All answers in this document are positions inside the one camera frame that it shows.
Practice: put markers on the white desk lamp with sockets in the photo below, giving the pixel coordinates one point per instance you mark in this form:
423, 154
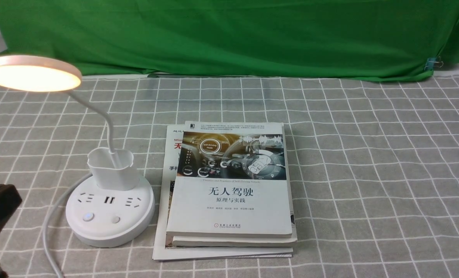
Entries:
113, 205

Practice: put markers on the thin white magazine at bottom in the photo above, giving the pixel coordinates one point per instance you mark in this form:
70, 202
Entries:
161, 251

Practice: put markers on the white self-driving textbook on top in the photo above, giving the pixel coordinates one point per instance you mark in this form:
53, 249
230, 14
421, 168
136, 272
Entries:
229, 200

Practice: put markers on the green backdrop cloth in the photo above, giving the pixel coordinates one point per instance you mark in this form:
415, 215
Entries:
372, 40

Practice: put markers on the grey checked tablecloth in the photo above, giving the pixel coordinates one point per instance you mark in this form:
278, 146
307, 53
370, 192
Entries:
374, 172

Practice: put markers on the blue binder clip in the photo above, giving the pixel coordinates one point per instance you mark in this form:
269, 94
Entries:
433, 64

